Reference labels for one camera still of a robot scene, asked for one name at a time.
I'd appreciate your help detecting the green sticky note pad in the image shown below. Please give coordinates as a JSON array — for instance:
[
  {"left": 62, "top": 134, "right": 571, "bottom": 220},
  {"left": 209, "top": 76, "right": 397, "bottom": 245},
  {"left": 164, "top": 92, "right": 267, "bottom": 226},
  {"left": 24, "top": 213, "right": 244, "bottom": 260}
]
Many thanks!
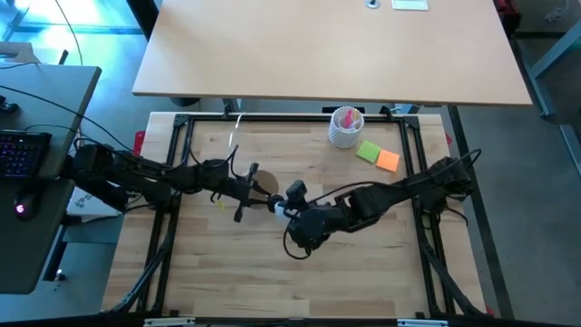
[{"left": 355, "top": 140, "right": 382, "bottom": 164}]

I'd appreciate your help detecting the white lightbulb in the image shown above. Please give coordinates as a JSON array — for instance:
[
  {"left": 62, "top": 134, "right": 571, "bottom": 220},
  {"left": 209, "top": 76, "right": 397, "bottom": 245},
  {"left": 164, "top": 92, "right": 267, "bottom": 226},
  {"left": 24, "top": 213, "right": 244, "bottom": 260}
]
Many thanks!
[{"left": 273, "top": 202, "right": 292, "bottom": 224}]

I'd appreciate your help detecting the black backlit keyboard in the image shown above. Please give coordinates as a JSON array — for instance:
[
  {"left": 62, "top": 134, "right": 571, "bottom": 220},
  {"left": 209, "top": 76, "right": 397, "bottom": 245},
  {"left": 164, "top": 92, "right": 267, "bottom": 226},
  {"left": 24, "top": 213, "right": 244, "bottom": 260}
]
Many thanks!
[{"left": 0, "top": 130, "right": 53, "bottom": 180}]

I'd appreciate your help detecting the orange sticky note pad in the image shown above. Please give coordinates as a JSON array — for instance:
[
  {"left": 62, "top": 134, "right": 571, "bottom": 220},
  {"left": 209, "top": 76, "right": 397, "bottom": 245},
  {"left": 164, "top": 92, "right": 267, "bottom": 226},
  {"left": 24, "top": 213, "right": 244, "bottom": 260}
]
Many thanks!
[{"left": 375, "top": 149, "right": 401, "bottom": 173}]

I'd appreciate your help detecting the grey metal table frame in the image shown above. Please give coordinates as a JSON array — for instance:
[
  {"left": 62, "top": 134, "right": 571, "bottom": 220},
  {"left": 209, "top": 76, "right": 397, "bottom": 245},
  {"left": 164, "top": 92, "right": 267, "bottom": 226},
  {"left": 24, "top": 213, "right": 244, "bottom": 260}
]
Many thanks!
[{"left": 528, "top": 17, "right": 581, "bottom": 176}]

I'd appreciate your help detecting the white desk plate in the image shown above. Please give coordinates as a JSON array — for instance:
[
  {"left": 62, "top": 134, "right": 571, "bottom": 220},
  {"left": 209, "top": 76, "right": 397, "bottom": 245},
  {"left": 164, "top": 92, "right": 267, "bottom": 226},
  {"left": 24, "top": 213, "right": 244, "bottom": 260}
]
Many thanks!
[{"left": 390, "top": 0, "right": 429, "bottom": 11}]

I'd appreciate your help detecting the black aluminium table frame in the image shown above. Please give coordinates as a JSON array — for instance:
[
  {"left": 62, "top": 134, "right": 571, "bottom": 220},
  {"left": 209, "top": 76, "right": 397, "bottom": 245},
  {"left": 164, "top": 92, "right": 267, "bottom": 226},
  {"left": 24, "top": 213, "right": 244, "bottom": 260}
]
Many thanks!
[{"left": 102, "top": 112, "right": 498, "bottom": 319}]

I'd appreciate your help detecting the silver frame bracket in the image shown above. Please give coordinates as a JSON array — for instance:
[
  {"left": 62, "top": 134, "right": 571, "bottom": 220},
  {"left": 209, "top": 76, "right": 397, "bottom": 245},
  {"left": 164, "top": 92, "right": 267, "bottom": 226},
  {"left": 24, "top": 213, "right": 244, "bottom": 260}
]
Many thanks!
[
  {"left": 397, "top": 319, "right": 448, "bottom": 327},
  {"left": 143, "top": 317, "right": 196, "bottom": 327}
]

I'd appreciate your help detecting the grey desk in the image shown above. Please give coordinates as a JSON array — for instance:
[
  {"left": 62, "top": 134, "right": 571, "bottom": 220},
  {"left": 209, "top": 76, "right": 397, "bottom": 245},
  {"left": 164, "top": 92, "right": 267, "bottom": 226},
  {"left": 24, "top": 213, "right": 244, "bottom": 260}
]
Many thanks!
[{"left": 0, "top": 63, "right": 102, "bottom": 295}]

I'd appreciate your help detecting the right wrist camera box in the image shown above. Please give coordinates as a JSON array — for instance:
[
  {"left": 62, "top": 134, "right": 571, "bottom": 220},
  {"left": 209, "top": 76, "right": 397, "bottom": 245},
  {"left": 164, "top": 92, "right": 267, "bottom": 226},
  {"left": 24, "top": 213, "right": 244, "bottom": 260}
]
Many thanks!
[{"left": 285, "top": 179, "right": 309, "bottom": 206}]

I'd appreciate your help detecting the light wooden desk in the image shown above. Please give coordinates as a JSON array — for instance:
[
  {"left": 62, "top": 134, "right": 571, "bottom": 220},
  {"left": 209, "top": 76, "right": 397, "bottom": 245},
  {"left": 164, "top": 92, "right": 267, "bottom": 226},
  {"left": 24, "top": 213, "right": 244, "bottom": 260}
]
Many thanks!
[{"left": 131, "top": 0, "right": 533, "bottom": 107}]

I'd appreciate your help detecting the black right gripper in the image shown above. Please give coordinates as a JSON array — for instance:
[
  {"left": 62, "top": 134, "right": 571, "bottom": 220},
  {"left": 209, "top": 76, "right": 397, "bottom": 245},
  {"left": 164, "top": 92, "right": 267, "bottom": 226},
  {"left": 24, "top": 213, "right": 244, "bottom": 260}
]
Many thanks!
[{"left": 283, "top": 204, "right": 335, "bottom": 250}]

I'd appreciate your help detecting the white box with logo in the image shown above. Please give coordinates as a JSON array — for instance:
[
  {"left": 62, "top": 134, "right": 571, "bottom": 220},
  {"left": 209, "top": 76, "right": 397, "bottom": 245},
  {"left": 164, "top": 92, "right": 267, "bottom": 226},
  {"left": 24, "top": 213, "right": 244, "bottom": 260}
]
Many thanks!
[{"left": 66, "top": 185, "right": 129, "bottom": 217}]

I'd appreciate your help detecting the small black desk object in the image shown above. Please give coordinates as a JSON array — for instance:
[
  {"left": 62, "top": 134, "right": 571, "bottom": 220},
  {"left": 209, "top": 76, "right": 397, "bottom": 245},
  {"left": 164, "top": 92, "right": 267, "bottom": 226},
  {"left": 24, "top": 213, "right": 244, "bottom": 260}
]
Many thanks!
[{"left": 0, "top": 95, "right": 20, "bottom": 114}]

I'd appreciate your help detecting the red storage box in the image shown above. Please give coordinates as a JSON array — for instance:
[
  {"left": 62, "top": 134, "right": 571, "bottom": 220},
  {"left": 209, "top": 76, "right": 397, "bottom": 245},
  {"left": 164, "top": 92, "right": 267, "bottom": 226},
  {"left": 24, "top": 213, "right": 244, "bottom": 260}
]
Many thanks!
[{"left": 493, "top": 0, "right": 518, "bottom": 22}]

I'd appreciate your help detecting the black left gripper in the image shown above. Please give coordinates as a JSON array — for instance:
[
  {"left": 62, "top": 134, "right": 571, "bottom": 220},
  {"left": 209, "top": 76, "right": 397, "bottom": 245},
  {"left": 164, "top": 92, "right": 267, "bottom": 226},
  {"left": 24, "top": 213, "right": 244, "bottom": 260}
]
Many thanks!
[{"left": 212, "top": 163, "right": 273, "bottom": 223}]

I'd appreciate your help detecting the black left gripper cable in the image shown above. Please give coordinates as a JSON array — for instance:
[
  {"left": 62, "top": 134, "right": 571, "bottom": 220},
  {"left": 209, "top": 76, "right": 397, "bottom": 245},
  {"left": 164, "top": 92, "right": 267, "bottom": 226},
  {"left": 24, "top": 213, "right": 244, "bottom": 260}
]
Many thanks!
[{"left": 187, "top": 144, "right": 241, "bottom": 181}]

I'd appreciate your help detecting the black computer mouse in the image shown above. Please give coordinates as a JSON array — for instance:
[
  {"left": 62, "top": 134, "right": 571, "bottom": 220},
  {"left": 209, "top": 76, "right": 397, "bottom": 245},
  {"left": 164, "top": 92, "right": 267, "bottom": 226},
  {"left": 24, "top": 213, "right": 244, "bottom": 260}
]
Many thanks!
[{"left": 12, "top": 193, "right": 41, "bottom": 223}]

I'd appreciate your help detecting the white textured pen cup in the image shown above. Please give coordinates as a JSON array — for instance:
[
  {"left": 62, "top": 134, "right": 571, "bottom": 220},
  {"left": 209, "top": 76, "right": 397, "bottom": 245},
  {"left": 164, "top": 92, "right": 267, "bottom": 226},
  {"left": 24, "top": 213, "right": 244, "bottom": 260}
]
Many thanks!
[{"left": 327, "top": 105, "right": 365, "bottom": 150}]

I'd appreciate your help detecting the round wooden lamp base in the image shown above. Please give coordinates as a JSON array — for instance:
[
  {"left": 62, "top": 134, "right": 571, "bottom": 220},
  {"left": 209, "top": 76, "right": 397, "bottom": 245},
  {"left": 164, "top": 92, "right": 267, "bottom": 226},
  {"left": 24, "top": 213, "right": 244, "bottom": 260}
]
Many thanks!
[{"left": 251, "top": 170, "right": 286, "bottom": 213}]

